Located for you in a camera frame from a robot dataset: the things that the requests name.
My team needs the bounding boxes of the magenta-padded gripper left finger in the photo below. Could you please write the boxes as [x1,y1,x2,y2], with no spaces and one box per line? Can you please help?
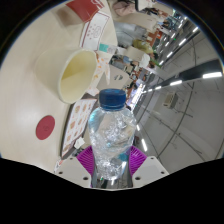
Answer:
[54,145,100,189]

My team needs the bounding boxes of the clear blue-capped water bottle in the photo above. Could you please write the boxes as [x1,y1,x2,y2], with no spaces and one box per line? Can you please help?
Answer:
[87,88,138,182]

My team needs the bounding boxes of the red and white paper placemat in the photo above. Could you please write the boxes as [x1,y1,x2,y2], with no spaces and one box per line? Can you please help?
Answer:
[78,11,111,52]

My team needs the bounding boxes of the food picture menu sheet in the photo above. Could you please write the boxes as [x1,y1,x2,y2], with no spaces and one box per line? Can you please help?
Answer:
[60,98,98,158]

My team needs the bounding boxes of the ceiling light group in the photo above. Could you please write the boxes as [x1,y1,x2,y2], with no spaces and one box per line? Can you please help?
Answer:
[134,13,224,153]

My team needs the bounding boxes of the cream paper cup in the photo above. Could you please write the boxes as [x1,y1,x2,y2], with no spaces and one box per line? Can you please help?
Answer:
[35,48,99,105]

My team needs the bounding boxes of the flat round red coaster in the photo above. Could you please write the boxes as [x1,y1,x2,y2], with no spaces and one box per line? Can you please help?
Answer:
[35,114,56,141]

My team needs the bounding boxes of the white ceiling air conditioner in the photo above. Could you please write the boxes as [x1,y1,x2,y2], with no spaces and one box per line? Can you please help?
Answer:
[162,91,180,110]

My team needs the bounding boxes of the red paper box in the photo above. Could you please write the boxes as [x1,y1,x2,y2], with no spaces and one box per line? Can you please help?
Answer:
[65,0,105,24]

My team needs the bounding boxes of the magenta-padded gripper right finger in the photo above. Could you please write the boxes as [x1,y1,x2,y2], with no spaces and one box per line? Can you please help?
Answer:
[127,145,170,190]

